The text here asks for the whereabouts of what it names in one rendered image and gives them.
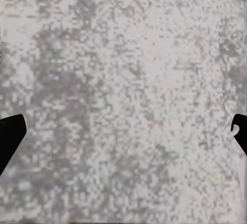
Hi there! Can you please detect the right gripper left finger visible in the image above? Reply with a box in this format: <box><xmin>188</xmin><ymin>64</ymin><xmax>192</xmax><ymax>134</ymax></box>
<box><xmin>0</xmin><ymin>114</ymin><xmax>27</xmax><ymax>175</ymax></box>

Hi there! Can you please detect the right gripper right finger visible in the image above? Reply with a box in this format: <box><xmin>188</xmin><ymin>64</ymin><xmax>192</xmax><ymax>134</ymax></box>
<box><xmin>224</xmin><ymin>114</ymin><xmax>247</xmax><ymax>155</ymax></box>

